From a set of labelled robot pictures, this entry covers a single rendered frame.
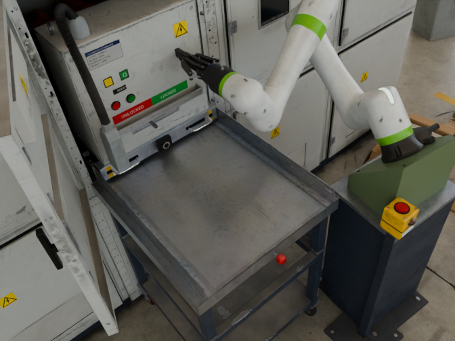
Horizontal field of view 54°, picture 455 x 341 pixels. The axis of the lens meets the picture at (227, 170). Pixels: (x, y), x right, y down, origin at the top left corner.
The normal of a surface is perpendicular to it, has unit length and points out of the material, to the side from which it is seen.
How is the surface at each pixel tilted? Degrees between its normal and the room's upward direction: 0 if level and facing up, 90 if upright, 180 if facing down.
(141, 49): 90
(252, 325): 0
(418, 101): 0
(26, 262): 90
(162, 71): 90
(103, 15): 0
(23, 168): 90
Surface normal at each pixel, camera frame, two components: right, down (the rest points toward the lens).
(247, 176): -0.07, -0.71
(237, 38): 0.63, 0.51
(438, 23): 0.30, 0.70
